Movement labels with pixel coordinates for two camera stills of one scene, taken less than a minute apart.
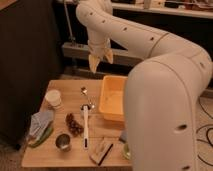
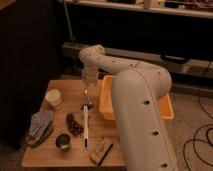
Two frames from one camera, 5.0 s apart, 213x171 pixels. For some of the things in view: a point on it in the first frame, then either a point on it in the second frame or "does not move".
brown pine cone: (74, 127) does not move
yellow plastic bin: (111, 101) does not move
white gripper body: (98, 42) to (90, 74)
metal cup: (63, 142) does not move
